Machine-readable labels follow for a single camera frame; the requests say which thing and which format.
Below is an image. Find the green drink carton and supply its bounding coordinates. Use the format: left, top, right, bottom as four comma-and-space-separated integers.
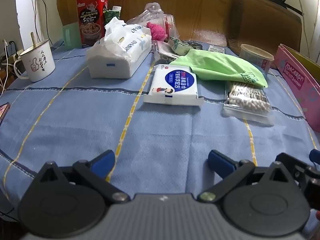
104, 6, 122, 30

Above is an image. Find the cotton swabs bag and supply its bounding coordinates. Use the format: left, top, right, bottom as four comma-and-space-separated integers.
222, 80, 275, 125

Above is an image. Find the plastic tub with lid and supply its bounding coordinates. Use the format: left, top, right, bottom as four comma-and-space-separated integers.
239, 44, 275, 72

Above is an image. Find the white cable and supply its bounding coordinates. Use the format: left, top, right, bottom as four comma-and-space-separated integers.
294, 0, 311, 55

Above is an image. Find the green cloth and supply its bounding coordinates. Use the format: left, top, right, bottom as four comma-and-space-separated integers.
169, 49, 268, 88

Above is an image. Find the green white sponge pack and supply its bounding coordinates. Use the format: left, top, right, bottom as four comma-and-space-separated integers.
168, 36, 192, 55

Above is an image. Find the mint green plastic cup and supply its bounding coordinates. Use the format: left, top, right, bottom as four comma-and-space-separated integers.
62, 22, 82, 51

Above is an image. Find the white blue wet wipes pack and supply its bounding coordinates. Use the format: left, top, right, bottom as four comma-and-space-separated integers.
143, 64, 204, 106

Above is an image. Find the clear plastic packet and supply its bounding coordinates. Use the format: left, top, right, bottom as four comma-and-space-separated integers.
152, 41, 180, 62

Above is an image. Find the white tissue pack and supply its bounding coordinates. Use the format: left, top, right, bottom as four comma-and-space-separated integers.
86, 17, 152, 79

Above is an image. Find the blue striped tablecloth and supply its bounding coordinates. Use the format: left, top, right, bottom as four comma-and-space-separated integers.
0, 40, 320, 220

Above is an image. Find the pink knitted toy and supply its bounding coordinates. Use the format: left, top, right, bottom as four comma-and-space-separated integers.
146, 22, 167, 42

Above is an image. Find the pink tin box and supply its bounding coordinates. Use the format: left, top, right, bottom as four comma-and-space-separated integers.
274, 44, 320, 132

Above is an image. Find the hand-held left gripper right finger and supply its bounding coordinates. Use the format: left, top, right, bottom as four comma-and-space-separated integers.
197, 149, 297, 203

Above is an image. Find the red snack box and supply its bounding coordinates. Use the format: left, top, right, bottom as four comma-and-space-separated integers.
76, 0, 108, 48

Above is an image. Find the brown chair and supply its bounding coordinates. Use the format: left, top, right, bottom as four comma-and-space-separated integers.
226, 0, 302, 55

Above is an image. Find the black charger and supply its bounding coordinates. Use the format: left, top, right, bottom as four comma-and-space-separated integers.
5, 41, 17, 57

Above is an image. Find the plastic bag of paper cups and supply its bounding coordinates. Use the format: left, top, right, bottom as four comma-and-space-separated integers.
126, 2, 179, 43

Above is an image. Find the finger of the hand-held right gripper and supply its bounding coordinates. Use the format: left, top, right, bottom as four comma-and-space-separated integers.
294, 166, 320, 207
275, 149, 320, 173

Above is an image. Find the white enamel mug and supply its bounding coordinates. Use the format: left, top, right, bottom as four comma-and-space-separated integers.
14, 39, 56, 83

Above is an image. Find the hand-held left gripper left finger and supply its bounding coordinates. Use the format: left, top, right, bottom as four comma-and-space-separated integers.
34, 149, 130, 204

